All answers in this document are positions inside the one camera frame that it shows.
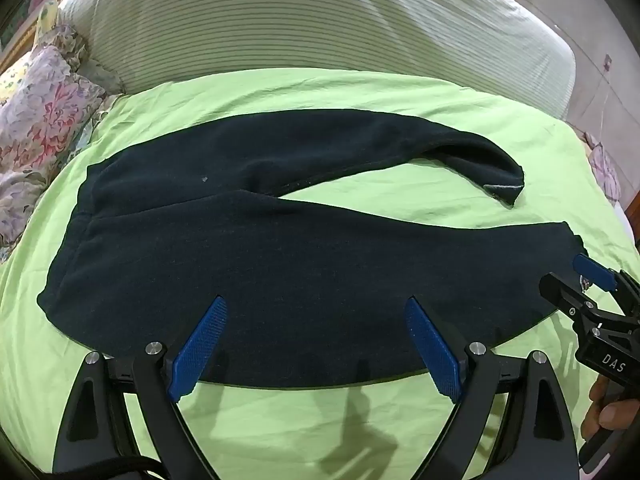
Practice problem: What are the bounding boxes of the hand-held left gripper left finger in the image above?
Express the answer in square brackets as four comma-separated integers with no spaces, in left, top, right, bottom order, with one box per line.
[52,296,228,480]

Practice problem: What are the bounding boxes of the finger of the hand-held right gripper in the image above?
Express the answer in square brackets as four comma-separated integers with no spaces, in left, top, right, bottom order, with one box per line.
[539,272,608,333]
[572,254,640,311]

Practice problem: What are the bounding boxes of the green bed sheet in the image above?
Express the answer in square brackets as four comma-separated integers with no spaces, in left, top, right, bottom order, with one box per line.
[0,69,636,480]

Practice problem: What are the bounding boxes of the black pants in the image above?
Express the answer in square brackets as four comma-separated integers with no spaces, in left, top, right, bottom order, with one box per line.
[37,108,588,391]

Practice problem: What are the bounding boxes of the person's right hand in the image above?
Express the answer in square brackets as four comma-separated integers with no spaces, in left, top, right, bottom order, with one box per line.
[581,377,623,440]

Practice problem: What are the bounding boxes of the yellow floral pillow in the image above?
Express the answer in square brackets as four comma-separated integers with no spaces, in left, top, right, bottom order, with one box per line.
[0,2,93,91]

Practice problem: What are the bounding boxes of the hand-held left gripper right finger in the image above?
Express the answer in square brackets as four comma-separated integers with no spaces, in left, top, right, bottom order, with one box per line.
[405,297,581,480]

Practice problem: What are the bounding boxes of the pink floral pillow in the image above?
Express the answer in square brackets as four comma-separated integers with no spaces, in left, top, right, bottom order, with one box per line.
[0,45,108,248]

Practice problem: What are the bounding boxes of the floral cloth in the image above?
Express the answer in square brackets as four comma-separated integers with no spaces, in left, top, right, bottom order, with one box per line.
[582,131,623,206]

